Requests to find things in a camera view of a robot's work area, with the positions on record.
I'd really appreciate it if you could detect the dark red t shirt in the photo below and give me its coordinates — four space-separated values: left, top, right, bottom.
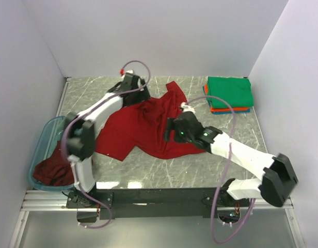
33 141 74 187

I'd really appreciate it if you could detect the clear blue plastic bin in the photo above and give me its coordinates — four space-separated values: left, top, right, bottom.
27 116 74 192

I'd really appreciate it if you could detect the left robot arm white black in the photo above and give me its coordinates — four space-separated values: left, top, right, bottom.
60 70 150 208

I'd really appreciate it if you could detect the folded orange t shirt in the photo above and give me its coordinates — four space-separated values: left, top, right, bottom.
202 84 250 115

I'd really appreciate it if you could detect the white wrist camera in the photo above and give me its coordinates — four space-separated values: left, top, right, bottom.
180 102 196 114
120 68 134 77

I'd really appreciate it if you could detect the folded green t shirt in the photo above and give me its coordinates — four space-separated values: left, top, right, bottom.
207 77 253 107

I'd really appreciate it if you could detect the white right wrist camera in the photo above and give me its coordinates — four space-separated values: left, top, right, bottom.
180 102 196 114

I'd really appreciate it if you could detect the folded blue t shirt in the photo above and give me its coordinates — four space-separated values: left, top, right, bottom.
201 86 251 115

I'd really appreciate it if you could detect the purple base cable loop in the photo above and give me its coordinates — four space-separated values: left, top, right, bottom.
78 201 116 230

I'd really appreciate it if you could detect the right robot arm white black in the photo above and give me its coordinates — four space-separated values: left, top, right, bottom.
164 111 298 207

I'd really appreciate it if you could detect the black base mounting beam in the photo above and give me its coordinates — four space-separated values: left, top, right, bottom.
65 187 250 223

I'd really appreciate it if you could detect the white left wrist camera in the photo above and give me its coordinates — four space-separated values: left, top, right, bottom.
120 68 134 77

